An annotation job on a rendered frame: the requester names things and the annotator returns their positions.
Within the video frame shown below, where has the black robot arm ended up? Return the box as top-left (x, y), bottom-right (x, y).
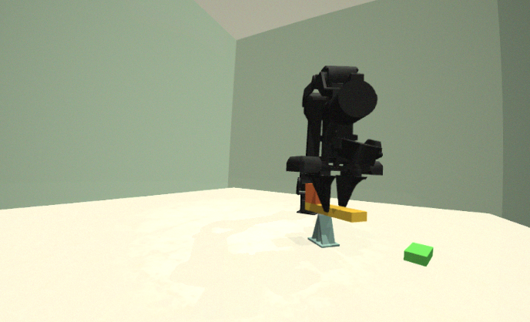
top-left (297, 65), bottom-right (383, 215)

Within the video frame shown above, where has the yellow bar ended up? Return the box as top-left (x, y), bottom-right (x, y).
top-left (305, 183), bottom-right (367, 223)

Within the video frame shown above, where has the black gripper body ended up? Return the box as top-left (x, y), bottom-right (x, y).
top-left (286, 127), bottom-right (383, 176)

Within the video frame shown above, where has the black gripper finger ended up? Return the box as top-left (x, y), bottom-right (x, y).
top-left (335, 175), bottom-right (367, 207)
top-left (305, 174), bottom-right (336, 212)

